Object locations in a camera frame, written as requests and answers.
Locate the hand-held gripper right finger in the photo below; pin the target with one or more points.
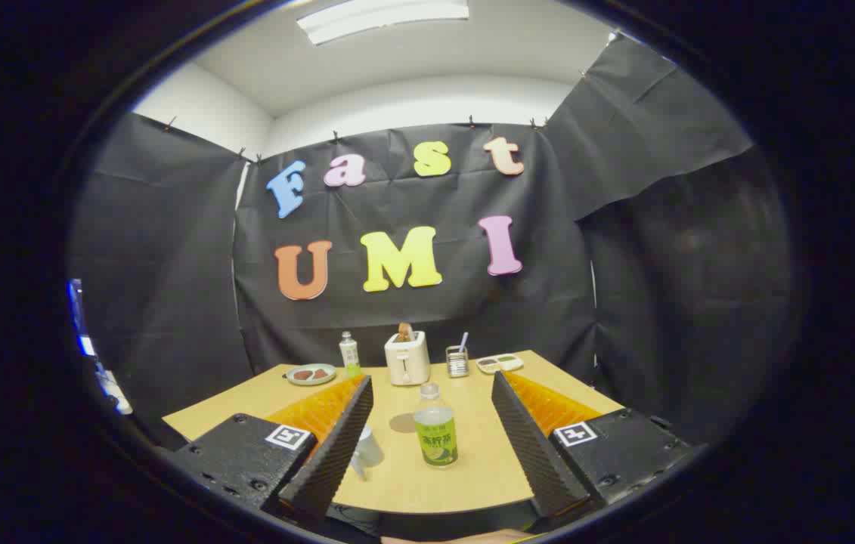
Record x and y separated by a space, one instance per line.
537 453

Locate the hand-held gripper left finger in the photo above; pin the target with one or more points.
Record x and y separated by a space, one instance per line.
325 461

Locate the pale grey cup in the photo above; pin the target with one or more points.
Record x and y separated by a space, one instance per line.
370 452

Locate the round brown coaster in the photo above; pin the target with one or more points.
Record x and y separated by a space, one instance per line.
401 424

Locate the green label juice bottle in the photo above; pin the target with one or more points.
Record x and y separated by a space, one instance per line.
436 442

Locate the slim white-capped drink bottle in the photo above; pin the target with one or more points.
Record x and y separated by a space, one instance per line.
350 355

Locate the wooden table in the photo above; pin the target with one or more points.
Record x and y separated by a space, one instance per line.
480 453

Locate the pale green plate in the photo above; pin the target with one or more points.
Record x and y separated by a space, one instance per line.
311 381

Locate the white divided tray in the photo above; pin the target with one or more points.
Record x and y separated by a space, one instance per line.
499 364

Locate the metal mesh holder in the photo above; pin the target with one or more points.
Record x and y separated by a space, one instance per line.
457 364

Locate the cream toaster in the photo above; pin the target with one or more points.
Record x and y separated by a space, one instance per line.
407 363

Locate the brown bread slice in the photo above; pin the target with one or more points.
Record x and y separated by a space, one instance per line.
405 331

